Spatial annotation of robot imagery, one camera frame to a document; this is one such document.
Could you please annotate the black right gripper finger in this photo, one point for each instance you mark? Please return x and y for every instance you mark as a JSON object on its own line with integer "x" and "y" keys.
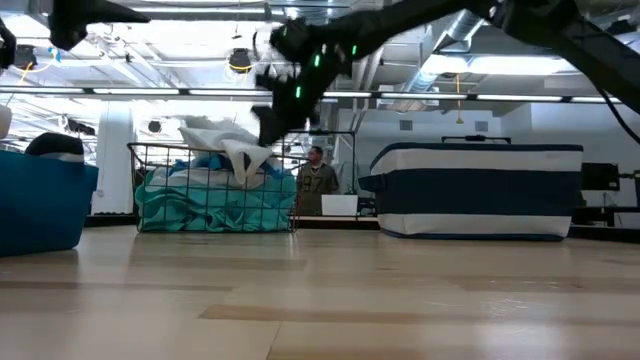
{"x": 267, "y": 125}

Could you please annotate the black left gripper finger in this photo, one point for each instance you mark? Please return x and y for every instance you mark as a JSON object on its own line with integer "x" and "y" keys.
{"x": 115, "y": 12}

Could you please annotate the white shirt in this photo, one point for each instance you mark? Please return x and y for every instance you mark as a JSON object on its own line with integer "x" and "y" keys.
{"x": 235, "y": 150}

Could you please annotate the white blue striped cloth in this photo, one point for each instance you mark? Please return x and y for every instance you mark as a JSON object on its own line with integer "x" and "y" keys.
{"x": 200, "y": 177}

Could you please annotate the teal garment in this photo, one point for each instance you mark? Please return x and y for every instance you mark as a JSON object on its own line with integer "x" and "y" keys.
{"x": 215, "y": 210}

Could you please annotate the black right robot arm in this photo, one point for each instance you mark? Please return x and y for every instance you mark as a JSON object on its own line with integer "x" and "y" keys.
{"x": 575, "y": 35}

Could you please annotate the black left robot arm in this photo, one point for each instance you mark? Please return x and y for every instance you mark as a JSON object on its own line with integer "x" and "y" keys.
{"x": 6, "y": 45}

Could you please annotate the person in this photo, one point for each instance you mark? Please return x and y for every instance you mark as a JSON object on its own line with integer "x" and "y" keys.
{"x": 315, "y": 182}

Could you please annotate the white box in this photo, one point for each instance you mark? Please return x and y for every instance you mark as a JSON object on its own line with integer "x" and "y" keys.
{"x": 339, "y": 205}

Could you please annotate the blue plastic tray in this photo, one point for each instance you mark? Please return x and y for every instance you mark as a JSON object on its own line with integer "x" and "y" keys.
{"x": 40, "y": 210}

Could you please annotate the navy white striped fabric bin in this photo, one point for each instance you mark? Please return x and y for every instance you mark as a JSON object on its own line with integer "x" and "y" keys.
{"x": 475, "y": 190}

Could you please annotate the long ceiling light strip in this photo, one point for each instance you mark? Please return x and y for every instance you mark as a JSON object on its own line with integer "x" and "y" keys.
{"x": 520, "y": 97}

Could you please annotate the black monitor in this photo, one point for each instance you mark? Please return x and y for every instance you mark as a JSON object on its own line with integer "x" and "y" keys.
{"x": 600, "y": 176}

